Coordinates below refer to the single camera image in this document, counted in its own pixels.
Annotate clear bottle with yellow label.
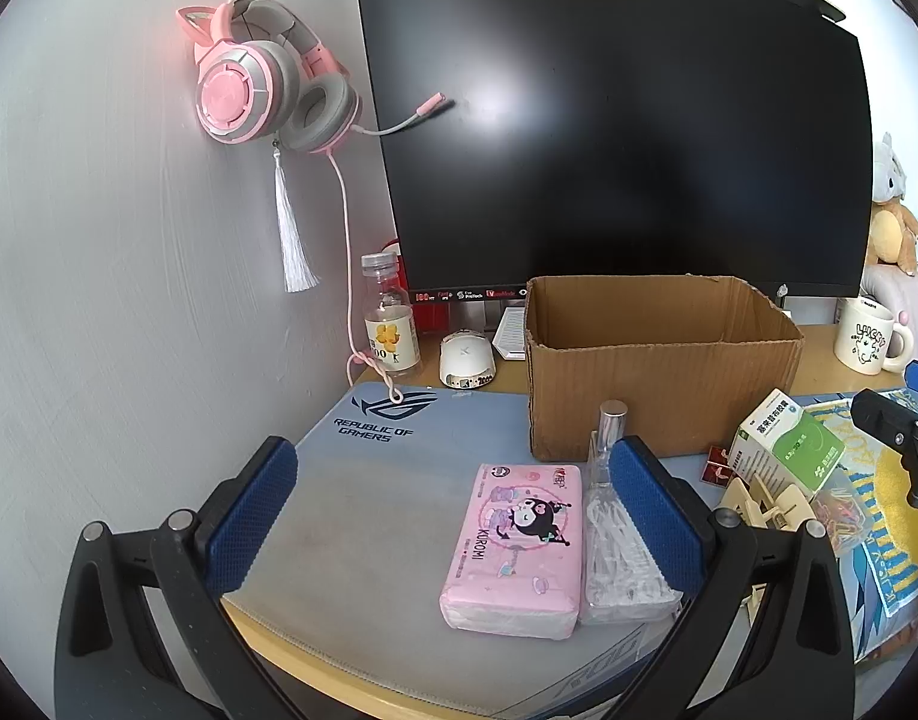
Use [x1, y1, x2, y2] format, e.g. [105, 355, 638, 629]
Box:
[361, 253, 423, 380]

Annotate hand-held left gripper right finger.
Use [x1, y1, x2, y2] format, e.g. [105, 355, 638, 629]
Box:
[609, 435, 857, 720]

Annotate white tassel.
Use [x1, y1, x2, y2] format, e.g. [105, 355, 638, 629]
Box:
[270, 142, 322, 294]

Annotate orange plush toy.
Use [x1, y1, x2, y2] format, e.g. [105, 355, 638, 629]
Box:
[867, 198, 918, 276]

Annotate green and white medicine box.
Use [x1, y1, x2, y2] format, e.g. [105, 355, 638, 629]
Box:
[728, 388, 847, 500]

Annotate bag of coloured rubber bands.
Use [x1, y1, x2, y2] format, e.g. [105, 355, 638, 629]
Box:
[810, 463, 889, 557]

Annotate yellow and blue towel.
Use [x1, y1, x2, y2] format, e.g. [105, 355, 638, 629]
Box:
[802, 388, 918, 662]

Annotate glass perfume bottle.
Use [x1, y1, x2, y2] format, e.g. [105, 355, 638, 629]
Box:
[589, 400, 634, 497]

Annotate white computer mouse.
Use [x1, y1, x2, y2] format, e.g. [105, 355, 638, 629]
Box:
[438, 330, 498, 392]

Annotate black computer monitor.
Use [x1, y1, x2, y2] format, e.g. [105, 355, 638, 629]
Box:
[357, 0, 877, 302]

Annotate red patterned lipstick box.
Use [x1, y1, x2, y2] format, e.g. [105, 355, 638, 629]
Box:
[707, 445, 753, 486]

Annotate pink tissue pack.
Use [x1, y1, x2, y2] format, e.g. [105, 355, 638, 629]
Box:
[439, 462, 585, 643]

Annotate white card box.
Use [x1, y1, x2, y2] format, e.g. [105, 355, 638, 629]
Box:
[492, 304, 532, 362]

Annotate white printed mug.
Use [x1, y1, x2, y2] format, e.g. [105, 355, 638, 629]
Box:
[833, 297, 917, 377]

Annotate cardboard box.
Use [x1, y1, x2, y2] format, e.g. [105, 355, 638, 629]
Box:
[523, 274, 806, 463]

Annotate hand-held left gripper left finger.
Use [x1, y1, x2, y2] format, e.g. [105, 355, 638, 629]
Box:
[54, 435, 299, 720]

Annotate blue desk mat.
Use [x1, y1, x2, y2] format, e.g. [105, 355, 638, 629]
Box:
[219, 381, 910, 720]

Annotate clear packet of white sticks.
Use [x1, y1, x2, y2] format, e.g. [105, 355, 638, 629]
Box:
[578, 490, 686, 628]

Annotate cream hair clip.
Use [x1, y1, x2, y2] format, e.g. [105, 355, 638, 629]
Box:
[721, 473, 817, 535]

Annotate pink cat-ear headphones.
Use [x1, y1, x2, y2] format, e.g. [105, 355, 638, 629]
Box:
[175, 0, 457, 158]

